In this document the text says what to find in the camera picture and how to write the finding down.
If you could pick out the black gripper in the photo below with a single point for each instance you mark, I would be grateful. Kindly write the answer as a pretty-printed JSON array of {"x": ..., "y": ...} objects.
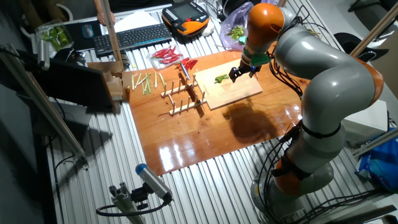
[{"x": 247, "y": 68}]

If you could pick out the green chili pepper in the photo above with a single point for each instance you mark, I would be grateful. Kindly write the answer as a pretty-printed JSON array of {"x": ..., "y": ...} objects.
[{"x": 221, "y": 78}]

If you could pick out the steel cleaver knife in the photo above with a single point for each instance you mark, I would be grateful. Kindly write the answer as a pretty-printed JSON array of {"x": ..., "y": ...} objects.
[{"x": 185, "y": 71}]

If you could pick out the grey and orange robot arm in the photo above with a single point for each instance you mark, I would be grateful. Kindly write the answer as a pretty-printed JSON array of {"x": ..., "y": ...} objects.
[{"x": 335, "y": 84}]

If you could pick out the bystander forearm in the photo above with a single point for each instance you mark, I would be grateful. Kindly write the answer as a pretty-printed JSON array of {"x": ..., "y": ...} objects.
[{"x": 99, "y": 5}]

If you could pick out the dark red chili pepper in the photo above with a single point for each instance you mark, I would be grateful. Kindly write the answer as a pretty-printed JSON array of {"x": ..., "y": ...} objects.
[
  {"x": 185, "y": 59},
  {"x": 189, "y": 62},
  {"x": 193, "y": 64}
]

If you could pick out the orange red chili pepper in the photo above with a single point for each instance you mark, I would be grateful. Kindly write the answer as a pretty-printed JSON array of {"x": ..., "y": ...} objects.
[{"x": 180, "y": 64}]

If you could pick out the bystander hand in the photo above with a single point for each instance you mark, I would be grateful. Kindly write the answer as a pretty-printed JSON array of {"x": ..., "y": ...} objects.
[{"x": 101, "y": 18}]

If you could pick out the light wooden cutting board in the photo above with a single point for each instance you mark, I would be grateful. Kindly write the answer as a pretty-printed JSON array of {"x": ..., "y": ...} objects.
[{"x": 230, "y": 90}]

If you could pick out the chopped green vegetables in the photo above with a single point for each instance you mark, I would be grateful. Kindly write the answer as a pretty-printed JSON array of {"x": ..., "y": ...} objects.
[{"x": 236, "y": 32}]

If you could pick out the translucent plastic bag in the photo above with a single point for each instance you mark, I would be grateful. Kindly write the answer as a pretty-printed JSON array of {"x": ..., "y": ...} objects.
[{"x": 231, "y": 18}]

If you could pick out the white crumpled cloth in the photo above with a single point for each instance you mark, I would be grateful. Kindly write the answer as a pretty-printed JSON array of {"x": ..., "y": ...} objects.
[{"x": 207, "y": 28}]

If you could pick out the wooden peg dish rack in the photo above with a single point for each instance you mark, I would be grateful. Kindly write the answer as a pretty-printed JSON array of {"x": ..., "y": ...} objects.
[{"x": 183, "y": 107}]

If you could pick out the plastic bag of red chilies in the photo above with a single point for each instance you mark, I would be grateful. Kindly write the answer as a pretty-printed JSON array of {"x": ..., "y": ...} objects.
[{"x": 164, "y": 56}]

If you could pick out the orange and black teach pendant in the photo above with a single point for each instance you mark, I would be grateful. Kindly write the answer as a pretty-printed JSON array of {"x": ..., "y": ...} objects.
[{"x": 186, "y": 15}]

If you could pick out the large glossy wooden board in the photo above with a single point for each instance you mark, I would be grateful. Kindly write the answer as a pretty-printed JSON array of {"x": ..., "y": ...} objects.
[{"x": 186, "y": 140}]

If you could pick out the black chair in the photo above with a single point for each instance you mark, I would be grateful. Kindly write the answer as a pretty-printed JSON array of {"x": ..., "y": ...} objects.
[
  {"x": 367, "y": 5},
  {"x": 348, "y": 42}
]

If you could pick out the black keyboard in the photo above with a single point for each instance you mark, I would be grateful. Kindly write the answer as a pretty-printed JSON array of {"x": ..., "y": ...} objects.
[{"x": 133, "y": 39}]

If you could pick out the white paper sheet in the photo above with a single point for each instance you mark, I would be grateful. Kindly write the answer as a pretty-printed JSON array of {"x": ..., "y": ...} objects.
[{"x": 136, "y": 21}]

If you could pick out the grey computer mouse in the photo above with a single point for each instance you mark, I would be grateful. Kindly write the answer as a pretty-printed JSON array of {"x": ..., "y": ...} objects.
[{"x": 87, "y": 31}]

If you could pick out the blue plastic bag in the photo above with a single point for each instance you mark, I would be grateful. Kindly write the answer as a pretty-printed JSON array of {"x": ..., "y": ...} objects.
[{"x": 382, "y": 168}]

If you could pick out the black monitor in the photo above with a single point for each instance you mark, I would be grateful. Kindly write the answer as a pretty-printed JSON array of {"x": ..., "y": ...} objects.
[{"x": 74, "y": 82}]

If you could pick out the black mouse pad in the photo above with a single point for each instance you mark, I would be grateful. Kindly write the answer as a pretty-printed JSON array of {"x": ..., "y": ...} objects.
[{"x": 74, "y": 39}]

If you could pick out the aluminium profile stand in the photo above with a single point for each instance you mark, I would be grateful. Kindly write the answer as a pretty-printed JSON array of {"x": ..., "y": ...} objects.
[{"x": 124, "y": 205}]

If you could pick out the black rounded object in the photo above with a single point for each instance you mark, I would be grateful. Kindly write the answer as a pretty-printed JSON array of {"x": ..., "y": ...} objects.
[{"x": 66, "y": 56}]

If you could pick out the large green pepper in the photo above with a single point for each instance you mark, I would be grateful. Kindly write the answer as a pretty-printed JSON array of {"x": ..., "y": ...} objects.
[
  {"x": 62, "y": 36},
  {"x": 53, "y": 39}
]

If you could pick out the clear plastic container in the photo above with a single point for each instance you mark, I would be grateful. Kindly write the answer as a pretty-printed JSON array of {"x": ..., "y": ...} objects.
[{"x": 54, "y": 37}]

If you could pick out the aluminium frame bar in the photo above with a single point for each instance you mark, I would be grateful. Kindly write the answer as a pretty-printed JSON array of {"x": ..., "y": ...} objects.
[
  {"x": 376, "y": 141},
  {"x": 373, "y": 31},
  {"x": 40, "y": 102}
]

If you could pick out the grey camera with blue end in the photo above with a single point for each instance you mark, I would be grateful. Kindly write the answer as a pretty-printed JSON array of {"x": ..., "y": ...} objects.
[{"x": 152, "y": 180}]

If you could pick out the black camera bracket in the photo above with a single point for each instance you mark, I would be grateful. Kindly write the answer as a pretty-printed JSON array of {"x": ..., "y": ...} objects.
[{"x": 140, "y": 196}]

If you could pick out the silver depth camera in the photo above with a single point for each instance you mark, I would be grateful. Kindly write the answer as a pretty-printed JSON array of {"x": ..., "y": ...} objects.
[{"x": 43, "y": 56}]

